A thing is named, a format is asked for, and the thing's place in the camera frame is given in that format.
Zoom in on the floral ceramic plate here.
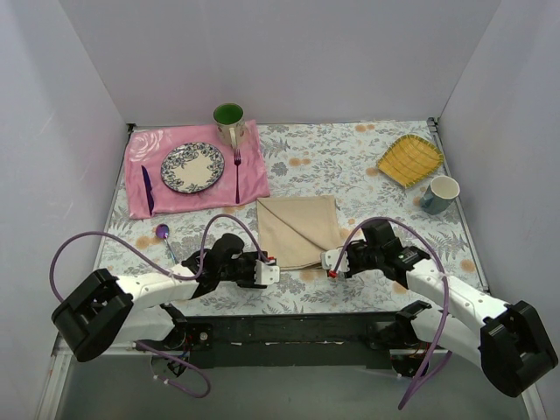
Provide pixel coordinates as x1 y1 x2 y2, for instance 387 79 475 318
160 142 225 194

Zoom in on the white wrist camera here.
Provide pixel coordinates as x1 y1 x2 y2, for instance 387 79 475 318
254 260 280 286
320 248 349 278

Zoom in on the grey white mug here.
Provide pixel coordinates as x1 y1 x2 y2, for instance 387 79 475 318
420 176 460 215

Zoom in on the purple knife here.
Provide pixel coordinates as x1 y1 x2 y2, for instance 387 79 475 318
141 165 154 216

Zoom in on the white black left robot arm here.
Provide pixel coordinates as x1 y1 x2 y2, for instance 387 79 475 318
51 234 280 362

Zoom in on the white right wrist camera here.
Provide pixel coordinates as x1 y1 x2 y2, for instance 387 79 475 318
320 248 349 278

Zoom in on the iridescent spoon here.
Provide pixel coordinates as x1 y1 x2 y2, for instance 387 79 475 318
156 224 179 264

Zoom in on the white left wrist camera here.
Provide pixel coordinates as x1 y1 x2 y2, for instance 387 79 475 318
254 260 280 286

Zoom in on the yellow woven bamboo tray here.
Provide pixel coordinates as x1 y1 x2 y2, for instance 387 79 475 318
377 134 444 188

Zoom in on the pink cloth placemat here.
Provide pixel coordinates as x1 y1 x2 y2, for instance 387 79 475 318
124 121 270 220

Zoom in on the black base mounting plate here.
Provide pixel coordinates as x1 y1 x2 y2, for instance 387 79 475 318
135 312 448 368

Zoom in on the aluminium frame rail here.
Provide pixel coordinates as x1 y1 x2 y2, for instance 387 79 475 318
37 348 555 419

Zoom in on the beige cloth napkin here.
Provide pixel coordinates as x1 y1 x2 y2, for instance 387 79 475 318
256 195 342 270

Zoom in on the green inside ceramic mug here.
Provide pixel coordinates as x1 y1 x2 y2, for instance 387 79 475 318
213 103 249 150

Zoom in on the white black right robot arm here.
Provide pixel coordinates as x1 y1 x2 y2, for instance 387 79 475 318
321 217 559 397

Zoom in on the purple fork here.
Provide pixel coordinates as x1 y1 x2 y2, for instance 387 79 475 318
234 149 242 204

